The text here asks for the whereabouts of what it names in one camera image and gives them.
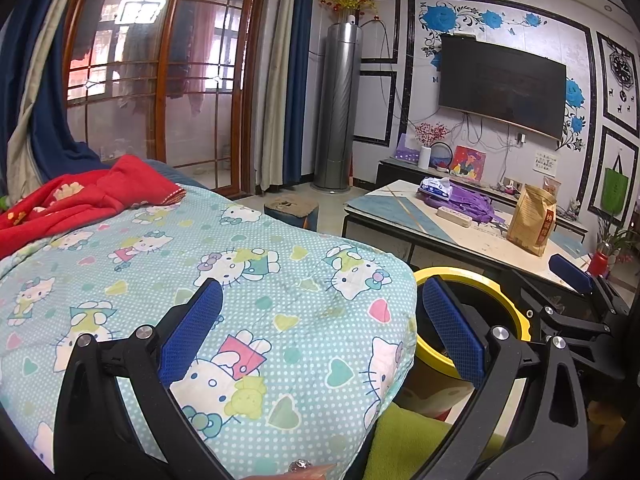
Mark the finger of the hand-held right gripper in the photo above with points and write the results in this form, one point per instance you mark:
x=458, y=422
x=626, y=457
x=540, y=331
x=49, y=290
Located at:
x=570, y=272
x=555, y=317

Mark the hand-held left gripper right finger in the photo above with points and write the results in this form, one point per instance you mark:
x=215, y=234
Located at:
x=452, y=332

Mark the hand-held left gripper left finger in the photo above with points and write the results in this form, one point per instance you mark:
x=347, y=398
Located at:
x=192, y=332

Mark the yellow-rimmed trash bin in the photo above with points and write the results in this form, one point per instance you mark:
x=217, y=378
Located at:
x=465, y=272

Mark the person's left hand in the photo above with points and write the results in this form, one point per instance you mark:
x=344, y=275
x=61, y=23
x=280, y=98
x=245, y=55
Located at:
x=305, y=472

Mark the potted plant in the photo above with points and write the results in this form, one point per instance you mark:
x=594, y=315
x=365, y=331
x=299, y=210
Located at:
x=600, y=260

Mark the brown paper bag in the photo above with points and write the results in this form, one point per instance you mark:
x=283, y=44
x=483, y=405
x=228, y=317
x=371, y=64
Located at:
x=531, y=222

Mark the cartoon cat print blanket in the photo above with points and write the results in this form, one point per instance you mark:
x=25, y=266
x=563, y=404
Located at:
x=150, y=260

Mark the small brown packet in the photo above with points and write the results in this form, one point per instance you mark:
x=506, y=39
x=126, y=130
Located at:
x=552, y=187

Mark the green tote bag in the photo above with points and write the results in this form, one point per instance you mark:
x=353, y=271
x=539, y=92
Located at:
x=616, y=190

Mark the green fleece clothing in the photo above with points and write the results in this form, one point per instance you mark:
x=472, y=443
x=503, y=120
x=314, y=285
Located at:
x=410, y=440

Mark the white power strip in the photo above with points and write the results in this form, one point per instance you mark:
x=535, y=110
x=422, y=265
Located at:
x=454, y=216

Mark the purple backpack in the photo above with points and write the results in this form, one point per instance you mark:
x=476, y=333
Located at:
x=472, y=202

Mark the marble coffee table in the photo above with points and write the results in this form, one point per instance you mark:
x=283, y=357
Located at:
x=395, y=210

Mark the blue white tissue pack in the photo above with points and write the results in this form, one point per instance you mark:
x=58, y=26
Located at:
x=434, y=187

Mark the colourful painting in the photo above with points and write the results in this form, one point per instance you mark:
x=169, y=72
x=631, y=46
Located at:
x=469, y=162

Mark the blue square stool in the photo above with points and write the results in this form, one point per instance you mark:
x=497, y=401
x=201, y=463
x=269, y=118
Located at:
x=290, y=210

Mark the dark television stand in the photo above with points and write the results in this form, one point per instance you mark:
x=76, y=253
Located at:
x=395, y=172

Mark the red floral blanket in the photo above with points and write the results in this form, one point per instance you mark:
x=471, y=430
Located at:
x=90, y=195

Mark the round desk ornament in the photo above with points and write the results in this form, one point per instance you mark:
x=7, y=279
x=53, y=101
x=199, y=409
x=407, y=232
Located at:
x=442, y=157

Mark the white vase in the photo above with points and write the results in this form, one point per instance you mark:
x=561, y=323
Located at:
x=424, y=158

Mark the purple box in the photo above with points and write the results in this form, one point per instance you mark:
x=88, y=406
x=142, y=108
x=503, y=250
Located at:
x=407, y=150

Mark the beige curtain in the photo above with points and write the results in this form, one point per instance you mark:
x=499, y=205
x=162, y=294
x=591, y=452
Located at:
x=277, y=100
x=30, y=125

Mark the grey tower air conditioner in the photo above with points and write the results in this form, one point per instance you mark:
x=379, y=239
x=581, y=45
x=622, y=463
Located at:
x=337, y=110

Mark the wooden glass sliding door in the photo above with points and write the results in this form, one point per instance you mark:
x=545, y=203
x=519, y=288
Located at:
x=165, y=70

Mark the blue curtain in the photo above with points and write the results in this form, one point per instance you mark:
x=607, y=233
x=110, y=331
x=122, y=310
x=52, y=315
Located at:
x=300, y=75
x=50, y=110

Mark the white paper wall note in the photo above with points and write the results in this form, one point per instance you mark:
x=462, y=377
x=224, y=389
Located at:
x=546, y=161

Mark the black wall television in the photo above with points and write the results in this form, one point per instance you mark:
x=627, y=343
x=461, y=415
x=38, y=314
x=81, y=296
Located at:
x=500, y=87

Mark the black wall clock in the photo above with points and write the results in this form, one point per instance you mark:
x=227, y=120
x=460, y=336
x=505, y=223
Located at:
x=623, y=72

